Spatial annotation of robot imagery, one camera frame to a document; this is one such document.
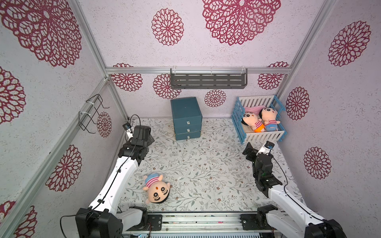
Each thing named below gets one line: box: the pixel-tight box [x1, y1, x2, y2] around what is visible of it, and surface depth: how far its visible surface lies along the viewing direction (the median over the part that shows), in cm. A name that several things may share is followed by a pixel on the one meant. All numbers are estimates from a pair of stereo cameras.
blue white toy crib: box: [231, 95, 288, 145], surface depth 105 cm
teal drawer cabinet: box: [170, 96, 203, 141], surface depth 99 cm
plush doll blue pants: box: [258, 107, 281, 132], surface depth 104 cm
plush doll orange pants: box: [241, 112, 266, 133], surface depth 105 cm
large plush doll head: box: [142, 173, 171, 204], surface depth 80 cm
